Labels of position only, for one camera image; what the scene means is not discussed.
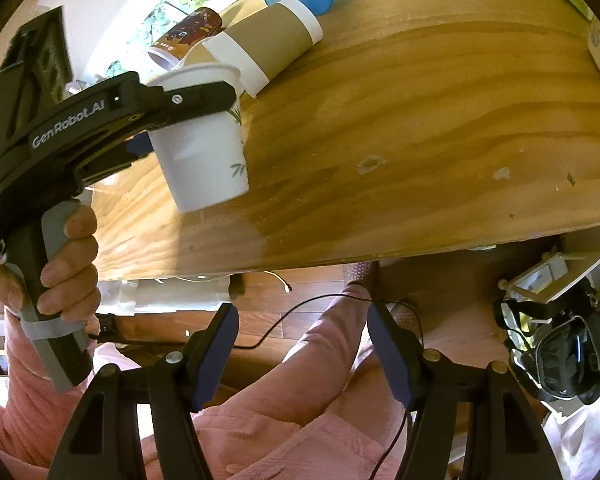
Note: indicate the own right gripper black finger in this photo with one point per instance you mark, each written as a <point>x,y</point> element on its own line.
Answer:
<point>102,440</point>
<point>504,440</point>

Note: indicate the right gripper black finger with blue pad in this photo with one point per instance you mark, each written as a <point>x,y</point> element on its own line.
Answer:
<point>140,145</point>

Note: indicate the person's pink trouser legs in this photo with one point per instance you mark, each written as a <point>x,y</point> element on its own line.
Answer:
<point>325,412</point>

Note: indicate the white paper cup brown patch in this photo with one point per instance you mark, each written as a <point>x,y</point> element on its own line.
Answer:
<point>198,54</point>

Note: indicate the white paper cup leaf print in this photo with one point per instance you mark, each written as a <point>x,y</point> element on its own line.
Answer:
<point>202,159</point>

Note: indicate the pink sleeve left forearm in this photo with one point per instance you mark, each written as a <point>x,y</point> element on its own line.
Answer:
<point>36,415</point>

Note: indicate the black bag on rack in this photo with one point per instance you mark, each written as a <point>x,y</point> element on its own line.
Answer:
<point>554,348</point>

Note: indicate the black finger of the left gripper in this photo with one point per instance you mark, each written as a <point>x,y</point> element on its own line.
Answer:
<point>170,107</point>

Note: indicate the brown sleeve paper cup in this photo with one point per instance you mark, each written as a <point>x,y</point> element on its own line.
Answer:
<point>266,43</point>

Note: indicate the dark red printed cup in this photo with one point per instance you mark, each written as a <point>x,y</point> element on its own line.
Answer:
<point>175,43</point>

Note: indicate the person's left hand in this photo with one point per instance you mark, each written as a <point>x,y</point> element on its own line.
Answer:
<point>70,278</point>

